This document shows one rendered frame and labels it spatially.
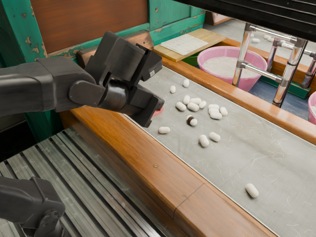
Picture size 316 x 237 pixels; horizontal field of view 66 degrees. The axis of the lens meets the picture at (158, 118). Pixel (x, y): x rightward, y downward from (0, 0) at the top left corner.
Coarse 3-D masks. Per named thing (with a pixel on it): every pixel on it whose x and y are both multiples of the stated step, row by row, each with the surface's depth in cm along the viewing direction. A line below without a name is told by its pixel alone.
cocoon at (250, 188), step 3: (249, 183) 54; (246, 186) 54; (249, 186) 54; (252, 186) 54; (246, 189) 54; (249, 189) 54; (252, 189) 53; (255, 189) 53; (249, 192) 53; (252, 192) 53; (255, 192) 53; (258, 192) 53; (252, 195) 53; (255, 195) 53
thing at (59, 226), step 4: (60, 220) 56; (60, 224) 53; (24, 228) 48; (56, 228) 50; (60, 228) 52; (64, 228) 54; (24, 232) 47; (28, 232) 47; (52, 232) 49; (56, 232) 50; (60, 232) 52; (64, 232) 53; (68, 232) 54; (28, 236) 47; (32, 236) 47; (48, 236) 49; (52, 236) 50; (56, 236) 51; (60, 236) 52; (64, 236) 53; (68, 236) 53
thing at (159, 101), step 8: (128, 88) 45; (128, 96) 45; (152, 96) 48; (128, 104) 45; (152, 104) 48; (160, 104) 48; (120, 112) 47; (128, 112) 47; (136, 112) 48; (144, 112) 49; (152, 112) 48; (136, 120) 50; (144, 120) 48
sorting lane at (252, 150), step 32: (160, 96) 82; (192, 96) 82; (192, 128) 71; (224, 128) 71; (256, 128) 71; (192, 160) 62; (224, 160) 62; (256, 160) 62; (288, 160) 62; (224, 192) 55; (288, 192) 55; (288, 224) 49
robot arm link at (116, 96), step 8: (104, 80) 41; (112, 80) 42; (120, 80) 42; (112, 88) 41; (120, 88) 43; (104, 96) 41; (112, 96) 42; (120, 96) 43; (104, 104) 42; (112, 104) 43; (120, 104) 44
